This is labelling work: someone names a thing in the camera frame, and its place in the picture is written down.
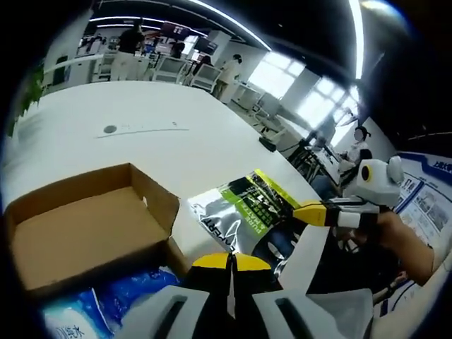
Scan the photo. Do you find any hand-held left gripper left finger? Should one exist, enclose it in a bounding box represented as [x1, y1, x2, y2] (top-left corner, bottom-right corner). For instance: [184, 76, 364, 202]
[115, 251, 232, 339]

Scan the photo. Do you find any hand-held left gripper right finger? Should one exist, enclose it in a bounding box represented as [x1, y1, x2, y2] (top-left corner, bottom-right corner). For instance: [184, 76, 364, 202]
[232, 253, 375, 339]

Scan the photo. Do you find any blue soft wipes packet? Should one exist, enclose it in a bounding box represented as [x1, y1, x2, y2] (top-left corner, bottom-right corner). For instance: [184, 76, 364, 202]
[42, 265, 186, 339]

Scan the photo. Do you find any person's right hand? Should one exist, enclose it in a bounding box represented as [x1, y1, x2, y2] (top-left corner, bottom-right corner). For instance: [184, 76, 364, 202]
[352, 214, 404, 254]

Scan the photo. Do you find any black frame desk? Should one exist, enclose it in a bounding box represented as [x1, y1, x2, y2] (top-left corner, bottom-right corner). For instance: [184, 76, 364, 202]
[287, 139, 350, 184]

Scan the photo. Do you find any white office chair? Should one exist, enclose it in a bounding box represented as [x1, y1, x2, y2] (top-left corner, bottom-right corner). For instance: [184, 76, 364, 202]
[192, 65, 222, 93]
[155, 56, 188, 85]

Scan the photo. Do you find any red wall display screen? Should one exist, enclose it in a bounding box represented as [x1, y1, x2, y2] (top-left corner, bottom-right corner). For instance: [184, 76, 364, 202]
[162, 20, 191, 38]

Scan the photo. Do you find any small black device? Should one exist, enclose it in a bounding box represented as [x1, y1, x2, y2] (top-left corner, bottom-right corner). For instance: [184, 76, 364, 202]
[258, 136, 278, 152]

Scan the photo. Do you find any grey swivel chair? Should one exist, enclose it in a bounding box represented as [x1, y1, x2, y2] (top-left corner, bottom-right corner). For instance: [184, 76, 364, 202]
[252, 95, 283, 132]

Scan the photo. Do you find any ceiling light strip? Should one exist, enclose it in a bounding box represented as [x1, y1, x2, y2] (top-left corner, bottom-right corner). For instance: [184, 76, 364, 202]
[186, 0, 273, 52]
[347, 0, 365, 81]

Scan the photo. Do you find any brown cardboard shoe box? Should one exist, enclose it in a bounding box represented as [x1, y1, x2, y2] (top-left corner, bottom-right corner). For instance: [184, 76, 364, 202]
[3, 162, 191, 301]

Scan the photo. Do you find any silver green foil pouch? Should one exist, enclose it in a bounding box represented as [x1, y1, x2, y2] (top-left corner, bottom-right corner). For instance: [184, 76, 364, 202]
[186, 168, 305, 282]

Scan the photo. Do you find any person's white shirt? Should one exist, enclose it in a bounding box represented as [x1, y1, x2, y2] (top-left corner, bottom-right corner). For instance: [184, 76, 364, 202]
[370, 243, 452, 339]

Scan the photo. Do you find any black computer monitor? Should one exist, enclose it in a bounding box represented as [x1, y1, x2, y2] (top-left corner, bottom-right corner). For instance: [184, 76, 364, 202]
[195, 37, 218, 56]

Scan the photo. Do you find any potted green plant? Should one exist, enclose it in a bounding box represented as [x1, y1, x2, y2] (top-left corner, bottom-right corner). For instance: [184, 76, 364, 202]
[10, 65, 45, 137]

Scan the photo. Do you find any blue white wall poster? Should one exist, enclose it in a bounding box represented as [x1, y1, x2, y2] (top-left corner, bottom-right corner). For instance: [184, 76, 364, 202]
[395, 150, 452, 245]

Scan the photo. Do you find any bright window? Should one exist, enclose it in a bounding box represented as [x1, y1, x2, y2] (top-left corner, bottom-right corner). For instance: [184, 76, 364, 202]
[296, 77, 359, 142]
[246, 51, 307, 100]

